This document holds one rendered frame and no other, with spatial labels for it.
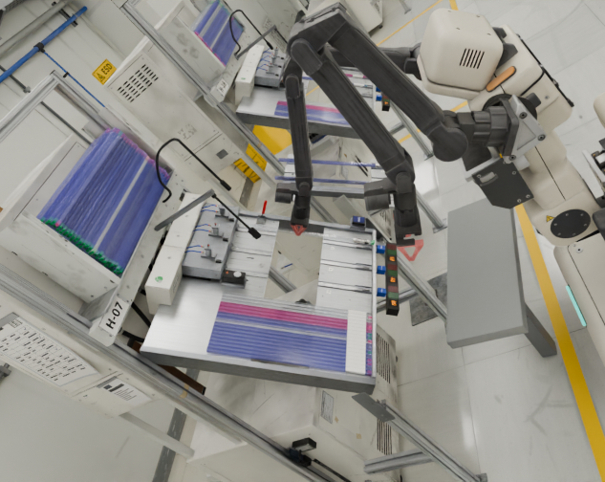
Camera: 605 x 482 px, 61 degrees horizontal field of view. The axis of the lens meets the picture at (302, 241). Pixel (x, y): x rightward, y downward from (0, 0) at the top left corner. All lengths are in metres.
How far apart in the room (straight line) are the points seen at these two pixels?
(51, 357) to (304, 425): 0.85
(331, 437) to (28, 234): 1.16
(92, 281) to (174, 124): 1.39
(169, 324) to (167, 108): 1.40
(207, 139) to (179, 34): 0.53
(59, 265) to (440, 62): 1.15
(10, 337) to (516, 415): 1.78
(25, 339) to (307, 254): 1.91
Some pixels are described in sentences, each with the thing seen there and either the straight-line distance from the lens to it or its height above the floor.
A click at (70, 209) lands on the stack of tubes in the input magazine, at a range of 1.63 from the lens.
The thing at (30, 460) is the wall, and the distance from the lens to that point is 3.06.
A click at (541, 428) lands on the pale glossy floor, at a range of 2.15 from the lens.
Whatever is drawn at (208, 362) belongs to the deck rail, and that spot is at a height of 1.06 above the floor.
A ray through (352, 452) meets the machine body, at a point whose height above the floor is 0.39.
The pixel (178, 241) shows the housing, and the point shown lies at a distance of 1.83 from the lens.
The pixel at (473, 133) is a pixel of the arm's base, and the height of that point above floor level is 1.22.
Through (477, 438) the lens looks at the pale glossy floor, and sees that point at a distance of 2.23.
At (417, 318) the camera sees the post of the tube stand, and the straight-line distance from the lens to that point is 2.66.
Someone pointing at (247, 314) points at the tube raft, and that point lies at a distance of 1.69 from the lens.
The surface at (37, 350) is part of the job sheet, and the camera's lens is 1.80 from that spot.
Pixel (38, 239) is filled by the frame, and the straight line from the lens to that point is 1.57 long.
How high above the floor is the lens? 1.85
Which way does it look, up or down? 29 degrees down
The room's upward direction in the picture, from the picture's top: 46 degrees counter-clockwise
